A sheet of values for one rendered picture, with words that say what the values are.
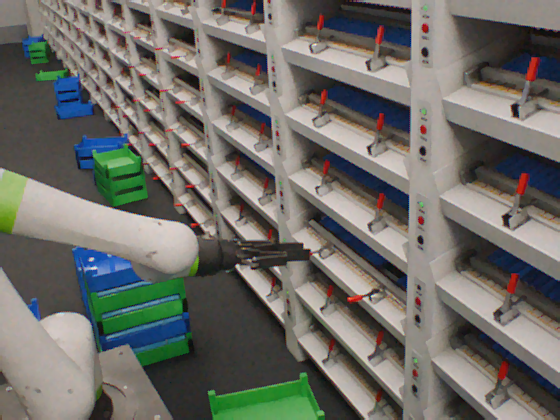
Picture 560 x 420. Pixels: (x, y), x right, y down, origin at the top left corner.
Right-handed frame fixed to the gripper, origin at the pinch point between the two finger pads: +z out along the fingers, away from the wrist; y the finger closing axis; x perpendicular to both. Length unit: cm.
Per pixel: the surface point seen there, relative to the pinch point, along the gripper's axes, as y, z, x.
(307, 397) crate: 13, 20, 55
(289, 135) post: 31.1, 10.5, -21.8
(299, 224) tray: 30.8, 18.0, 5.0
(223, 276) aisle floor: 99, 25, 54
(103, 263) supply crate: 72, -31, 33
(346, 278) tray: -0.4, 16.5, 8.1
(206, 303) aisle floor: 82, 12, 57
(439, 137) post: -39, 4, -39
